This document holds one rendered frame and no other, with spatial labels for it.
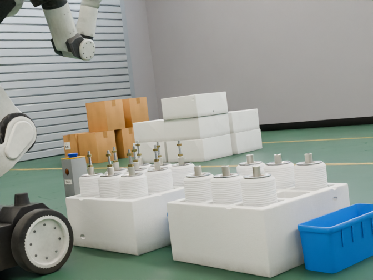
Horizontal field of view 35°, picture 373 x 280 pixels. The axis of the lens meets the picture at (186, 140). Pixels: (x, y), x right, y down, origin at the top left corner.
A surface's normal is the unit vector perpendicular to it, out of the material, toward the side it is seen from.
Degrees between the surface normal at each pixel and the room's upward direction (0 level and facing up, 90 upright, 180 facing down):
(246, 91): 90
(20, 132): 90
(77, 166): 90
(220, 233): 90
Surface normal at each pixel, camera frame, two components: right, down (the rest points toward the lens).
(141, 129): -0.65, 0.12
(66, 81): 0.73, -0.04
